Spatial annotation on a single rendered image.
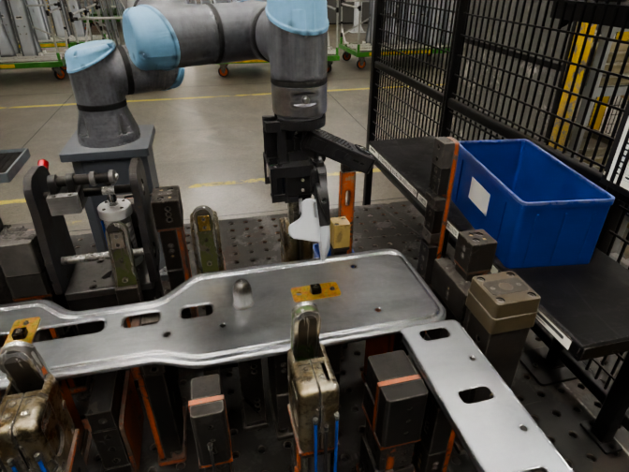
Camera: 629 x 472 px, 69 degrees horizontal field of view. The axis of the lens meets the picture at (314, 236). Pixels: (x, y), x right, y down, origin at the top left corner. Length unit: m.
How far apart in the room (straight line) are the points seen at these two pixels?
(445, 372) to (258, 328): 0.29
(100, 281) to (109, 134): 0.43
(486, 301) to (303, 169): 0.35
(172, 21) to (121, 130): 0.67
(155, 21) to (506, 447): 0.66
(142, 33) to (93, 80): 0.63
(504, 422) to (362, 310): 0.27
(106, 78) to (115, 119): 0.10
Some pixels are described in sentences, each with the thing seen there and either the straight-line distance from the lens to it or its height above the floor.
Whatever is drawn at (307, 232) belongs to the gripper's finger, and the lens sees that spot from 0.66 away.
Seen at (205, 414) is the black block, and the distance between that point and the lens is 0.65.
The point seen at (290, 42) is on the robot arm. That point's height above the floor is 1.41.
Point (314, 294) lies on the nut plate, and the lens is 0.80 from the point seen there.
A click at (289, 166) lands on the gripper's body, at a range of 0.64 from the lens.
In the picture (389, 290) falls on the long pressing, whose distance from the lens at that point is 0.82.
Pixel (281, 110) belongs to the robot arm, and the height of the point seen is 1.33.
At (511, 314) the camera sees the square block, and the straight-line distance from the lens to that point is 0.76.
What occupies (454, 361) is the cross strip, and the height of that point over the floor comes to 1.00.
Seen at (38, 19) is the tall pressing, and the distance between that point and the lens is 10.16.
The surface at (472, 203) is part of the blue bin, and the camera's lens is 0.99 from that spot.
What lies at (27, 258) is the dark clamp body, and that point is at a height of 1.05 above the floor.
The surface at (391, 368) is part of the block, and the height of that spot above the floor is 0.98.
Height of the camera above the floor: 1.49
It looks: 31 degrees down
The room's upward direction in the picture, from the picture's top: straight up
